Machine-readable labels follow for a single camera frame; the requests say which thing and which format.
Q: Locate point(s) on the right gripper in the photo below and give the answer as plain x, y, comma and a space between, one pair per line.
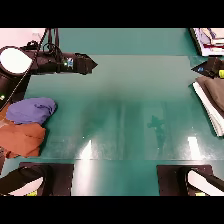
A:
208, 68

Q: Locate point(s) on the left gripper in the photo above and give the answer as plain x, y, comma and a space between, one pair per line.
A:
78, 63

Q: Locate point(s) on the purple T-shirt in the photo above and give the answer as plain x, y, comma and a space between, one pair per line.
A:
31, 110

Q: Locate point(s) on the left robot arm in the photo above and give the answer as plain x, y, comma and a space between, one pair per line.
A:
15, 61

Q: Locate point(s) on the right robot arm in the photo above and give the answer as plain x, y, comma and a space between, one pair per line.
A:
203, 180

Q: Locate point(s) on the grey-brown garment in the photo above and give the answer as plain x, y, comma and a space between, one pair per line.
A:
213, 90

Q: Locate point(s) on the heap of clothes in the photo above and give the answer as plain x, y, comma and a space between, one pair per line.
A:
210, 41

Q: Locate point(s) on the white garment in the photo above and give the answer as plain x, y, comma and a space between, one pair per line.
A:
211, 115

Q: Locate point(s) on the orange-brown garment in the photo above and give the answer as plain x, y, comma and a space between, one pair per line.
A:
21, 138

